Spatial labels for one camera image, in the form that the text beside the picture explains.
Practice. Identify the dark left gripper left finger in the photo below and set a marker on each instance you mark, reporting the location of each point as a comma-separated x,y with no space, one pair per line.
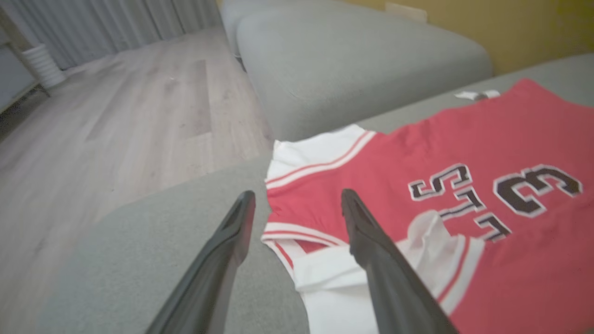
218,278

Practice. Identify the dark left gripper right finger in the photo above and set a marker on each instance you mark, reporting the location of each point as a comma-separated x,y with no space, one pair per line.
394,283

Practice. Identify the red white basketball jersey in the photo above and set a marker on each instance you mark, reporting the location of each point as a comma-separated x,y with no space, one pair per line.
417,153

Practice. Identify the large grey sofa seat cushion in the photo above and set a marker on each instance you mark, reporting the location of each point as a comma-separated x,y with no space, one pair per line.
162,241

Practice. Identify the small grey sofa seat cushion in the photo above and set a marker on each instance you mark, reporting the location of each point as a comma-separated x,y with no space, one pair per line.
352,69

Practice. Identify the rounded grey sofa end cushion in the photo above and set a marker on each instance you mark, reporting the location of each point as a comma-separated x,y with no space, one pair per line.
232,18

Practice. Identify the white ribbed plant pot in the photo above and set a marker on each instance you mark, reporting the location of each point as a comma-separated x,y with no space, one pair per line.
44,67

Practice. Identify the grey pleated curtain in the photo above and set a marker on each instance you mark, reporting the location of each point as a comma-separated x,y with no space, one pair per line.
116,23

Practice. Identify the yellow sofa backrest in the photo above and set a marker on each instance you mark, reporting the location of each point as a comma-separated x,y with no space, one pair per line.
510,32

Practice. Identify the white television cabinet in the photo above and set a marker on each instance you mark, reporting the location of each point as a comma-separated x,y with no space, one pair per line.
11,69

